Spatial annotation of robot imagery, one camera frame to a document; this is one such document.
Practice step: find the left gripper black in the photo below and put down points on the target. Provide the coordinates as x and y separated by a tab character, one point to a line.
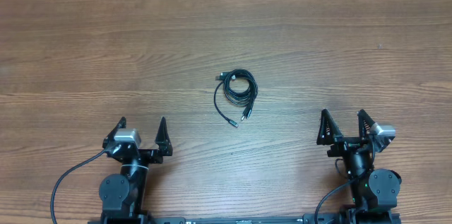
142	152

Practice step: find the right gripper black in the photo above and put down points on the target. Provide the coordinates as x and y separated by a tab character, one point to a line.
348	145

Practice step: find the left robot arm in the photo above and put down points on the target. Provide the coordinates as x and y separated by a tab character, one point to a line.
122	194

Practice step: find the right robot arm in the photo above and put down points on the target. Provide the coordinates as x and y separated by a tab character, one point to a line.
374	191

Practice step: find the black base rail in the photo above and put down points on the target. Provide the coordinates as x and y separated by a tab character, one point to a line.
307	218

